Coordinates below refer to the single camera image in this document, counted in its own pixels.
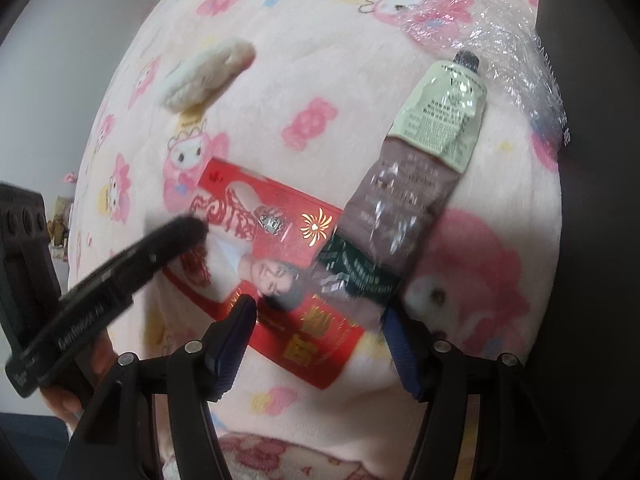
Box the pink floral pajama clothing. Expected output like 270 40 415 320
160 430 416 480

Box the cluttered shelf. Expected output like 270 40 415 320
46 172 78 261

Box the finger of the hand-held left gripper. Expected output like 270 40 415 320
62 216 208 313

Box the red printed envelope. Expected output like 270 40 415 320
162 157 368 391

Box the person's left hand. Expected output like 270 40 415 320
42 332 118 428

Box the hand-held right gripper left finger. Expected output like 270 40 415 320
65 295 258 480

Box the brown green cream tube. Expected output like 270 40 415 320
312 51 488 308

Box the clear plastic wrap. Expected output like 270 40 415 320
395 0 573 146

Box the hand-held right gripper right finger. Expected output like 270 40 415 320
380 307 566 480

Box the white fluffy puff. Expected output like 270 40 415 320
160 37 257 111

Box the pink cartoon printed blanket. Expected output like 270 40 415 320
70 0 566 466

